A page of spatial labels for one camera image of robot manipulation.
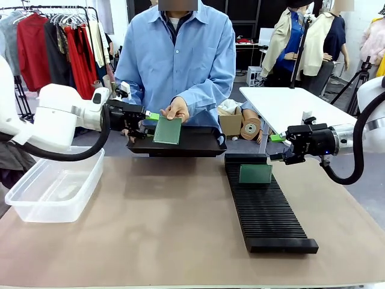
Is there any cardboard box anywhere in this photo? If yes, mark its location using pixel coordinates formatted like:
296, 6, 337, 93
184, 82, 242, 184
217, 105, 244, 137

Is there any brown cardboard spool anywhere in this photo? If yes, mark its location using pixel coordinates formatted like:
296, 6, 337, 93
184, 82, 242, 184
240, 117, 262, 141

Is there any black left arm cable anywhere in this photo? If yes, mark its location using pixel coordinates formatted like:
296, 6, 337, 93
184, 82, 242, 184
0, 104, 112, 163

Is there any black camera tripod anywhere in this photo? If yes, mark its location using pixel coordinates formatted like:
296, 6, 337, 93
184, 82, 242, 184
330, 55, 372, 117

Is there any person's left hand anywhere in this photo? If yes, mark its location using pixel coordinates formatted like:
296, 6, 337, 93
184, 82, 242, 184
161, 96, 190, 123

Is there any black clothes rack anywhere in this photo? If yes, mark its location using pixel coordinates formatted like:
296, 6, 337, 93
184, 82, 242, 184
0, 4, 102, 122

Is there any white monitor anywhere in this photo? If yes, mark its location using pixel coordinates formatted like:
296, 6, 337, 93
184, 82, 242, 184
259, 27, 276, 46

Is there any grey sweater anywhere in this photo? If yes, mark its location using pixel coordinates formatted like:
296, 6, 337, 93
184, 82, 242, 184
0, 11, 22, 76

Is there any person's torso blue shirt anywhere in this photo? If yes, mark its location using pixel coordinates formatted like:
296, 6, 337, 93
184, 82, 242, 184
114, 0, 237, 133

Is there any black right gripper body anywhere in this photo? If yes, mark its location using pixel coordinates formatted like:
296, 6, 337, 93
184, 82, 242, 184
285, 123, 337, 157

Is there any clear plastic box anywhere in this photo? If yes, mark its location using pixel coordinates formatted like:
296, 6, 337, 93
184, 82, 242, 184
4, 146, 106, 224

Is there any black slotted PCB rack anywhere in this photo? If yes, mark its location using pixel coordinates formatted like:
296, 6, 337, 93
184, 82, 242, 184
224, 153, 319, 255

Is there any black garment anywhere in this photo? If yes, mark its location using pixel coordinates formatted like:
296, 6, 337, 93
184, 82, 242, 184
44, 20, 75, 89

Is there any black pole stand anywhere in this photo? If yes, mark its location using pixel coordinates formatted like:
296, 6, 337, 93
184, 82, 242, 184
289, 13, 313, 90

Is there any white garment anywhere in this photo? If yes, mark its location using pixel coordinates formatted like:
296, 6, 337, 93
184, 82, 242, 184
88, 19, 111, 69

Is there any person's left forearm blue sleeve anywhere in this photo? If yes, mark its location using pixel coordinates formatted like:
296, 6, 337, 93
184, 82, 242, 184
176, 73, 236, 122

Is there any red sweater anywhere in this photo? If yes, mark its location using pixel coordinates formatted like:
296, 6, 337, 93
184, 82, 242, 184
16, 13, 52, 93

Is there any mannequin cream navy top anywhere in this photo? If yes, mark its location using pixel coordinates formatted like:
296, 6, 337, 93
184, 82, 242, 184
301, 0, 351, 98

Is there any person's right forearm blue sleeve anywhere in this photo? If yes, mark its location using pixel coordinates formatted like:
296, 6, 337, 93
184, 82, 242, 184
115, 70, 146, 114

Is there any white table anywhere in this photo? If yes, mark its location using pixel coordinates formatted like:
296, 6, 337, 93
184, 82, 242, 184
239, 86, 359, 155

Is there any green PCB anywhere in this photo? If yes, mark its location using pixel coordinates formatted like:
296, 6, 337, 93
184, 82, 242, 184
239, 164, 273, 185
152, 116, 183, 146

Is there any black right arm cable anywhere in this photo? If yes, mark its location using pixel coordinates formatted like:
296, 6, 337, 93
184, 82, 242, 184
319, 90, 385, 185

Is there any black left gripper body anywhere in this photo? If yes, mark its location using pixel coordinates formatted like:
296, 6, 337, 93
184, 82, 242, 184
105, 101, 148, 137

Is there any white cube shelf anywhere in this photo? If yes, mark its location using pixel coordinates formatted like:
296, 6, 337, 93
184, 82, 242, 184
246, 66, 265, 87

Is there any red dress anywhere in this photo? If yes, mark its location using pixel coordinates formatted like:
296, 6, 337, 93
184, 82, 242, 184
64, 25, 99, 101

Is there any mannequin beige jacket blue shirt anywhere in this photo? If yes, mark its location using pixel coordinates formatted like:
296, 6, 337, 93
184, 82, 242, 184
260, 0, 308, 89

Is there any mannequin pink fluffy top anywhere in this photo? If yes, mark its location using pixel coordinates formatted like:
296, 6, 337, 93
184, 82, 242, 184
359, 16, 385, 79

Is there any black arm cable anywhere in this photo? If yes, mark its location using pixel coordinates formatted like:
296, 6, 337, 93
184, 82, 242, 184
319, 90, 385, 185
0, 104, 112, 163

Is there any black plastic tray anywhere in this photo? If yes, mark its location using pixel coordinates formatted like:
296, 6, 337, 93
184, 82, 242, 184
125, 125, 229, 158

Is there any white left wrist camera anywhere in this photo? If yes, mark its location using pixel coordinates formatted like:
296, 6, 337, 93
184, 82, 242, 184
115, 81, 132, 102

